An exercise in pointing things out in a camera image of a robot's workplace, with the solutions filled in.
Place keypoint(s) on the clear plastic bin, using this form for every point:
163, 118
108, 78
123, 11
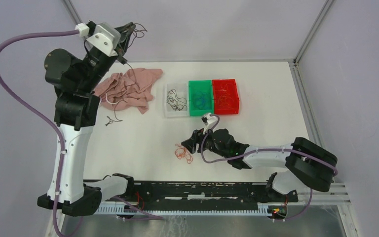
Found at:
176, 100

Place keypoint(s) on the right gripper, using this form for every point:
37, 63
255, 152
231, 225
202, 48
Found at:
198, 138

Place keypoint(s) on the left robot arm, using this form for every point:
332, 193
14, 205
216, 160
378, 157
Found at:
76, 109

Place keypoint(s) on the red plastic bin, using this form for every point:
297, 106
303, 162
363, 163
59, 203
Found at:
226, 97

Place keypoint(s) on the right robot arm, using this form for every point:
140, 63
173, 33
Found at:
306, 164

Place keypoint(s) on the green plastic bin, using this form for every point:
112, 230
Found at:
201, 97

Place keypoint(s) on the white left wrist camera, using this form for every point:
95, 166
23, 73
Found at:
105, 38

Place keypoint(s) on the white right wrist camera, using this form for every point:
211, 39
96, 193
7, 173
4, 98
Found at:
210, 121

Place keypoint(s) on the pink cloth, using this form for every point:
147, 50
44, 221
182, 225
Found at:
131, 89

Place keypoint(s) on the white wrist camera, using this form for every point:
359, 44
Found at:
210, 121
105, 38

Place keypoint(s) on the aluminium frame rail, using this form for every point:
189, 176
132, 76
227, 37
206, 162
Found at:
337, 202

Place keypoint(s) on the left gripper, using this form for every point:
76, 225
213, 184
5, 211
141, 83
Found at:
121, 49

